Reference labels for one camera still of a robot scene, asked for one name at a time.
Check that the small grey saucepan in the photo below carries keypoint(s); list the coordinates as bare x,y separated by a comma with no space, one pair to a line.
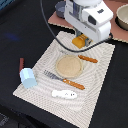
60,8

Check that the red toy sausage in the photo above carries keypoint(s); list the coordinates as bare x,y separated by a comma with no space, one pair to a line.
21,64

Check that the tan round plate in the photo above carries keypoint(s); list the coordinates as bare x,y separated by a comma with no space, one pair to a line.
69,66

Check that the wooden handled fork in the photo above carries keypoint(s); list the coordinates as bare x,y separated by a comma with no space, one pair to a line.
69,82

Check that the white toy fish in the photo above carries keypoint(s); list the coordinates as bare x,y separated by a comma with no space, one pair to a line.
66,94

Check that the yellow bread loaf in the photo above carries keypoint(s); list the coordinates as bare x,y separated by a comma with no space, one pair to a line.
81,41

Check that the wooden handled knife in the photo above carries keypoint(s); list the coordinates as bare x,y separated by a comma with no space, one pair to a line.
87,59

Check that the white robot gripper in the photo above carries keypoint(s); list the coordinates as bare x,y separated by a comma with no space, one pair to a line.
90,17

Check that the light blue milk carton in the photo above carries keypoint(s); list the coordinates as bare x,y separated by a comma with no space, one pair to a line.
27,77

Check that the cream bowl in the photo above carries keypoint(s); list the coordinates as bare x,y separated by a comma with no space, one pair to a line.
122,15

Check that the beige woven placemat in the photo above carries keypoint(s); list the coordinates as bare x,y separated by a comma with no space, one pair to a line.
78,111

